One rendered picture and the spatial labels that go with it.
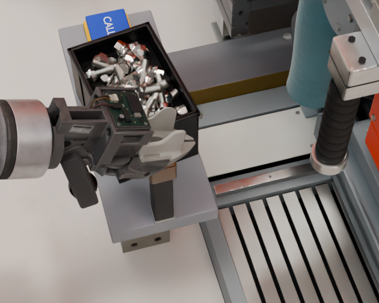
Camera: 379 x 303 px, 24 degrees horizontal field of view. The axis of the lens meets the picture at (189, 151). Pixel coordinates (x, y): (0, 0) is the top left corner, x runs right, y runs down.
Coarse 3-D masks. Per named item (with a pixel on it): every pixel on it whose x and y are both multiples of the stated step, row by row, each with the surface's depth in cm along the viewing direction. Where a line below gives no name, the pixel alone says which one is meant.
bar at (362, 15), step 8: (352, 0) 89; (360, 0) 87; (368, 0) 87; (352, 8) 90; (360, 8) 88; (368, 8) 87; (360, 16) 88; (368, 16) 86; (360, 24) 89; (368, 24) 87; (368, 32) 87; (376, 32) 85; (368, 40) 87; (376, 40) 86; (376, 48) 86; (376, 56) 86
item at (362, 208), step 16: (320, 112) 180; (368, 112) 180; (352, 160) 176; (336, 176) 177; (352, 176) 174; (352, 192) 170; (368, 192) 172; (352, 208) 172; (368, 208) 170; (368, 224) 165; (368, 240) 167; (368, 256) 169
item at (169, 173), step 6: (174, 162) 121; (168, 168) 121; (174, 168) 121; (156, 174) 121; (162, 174) 122; (168, 174) 122; (174, 174) 122; (150, 180) 122; (156, 180) 122; (162, 180) 123
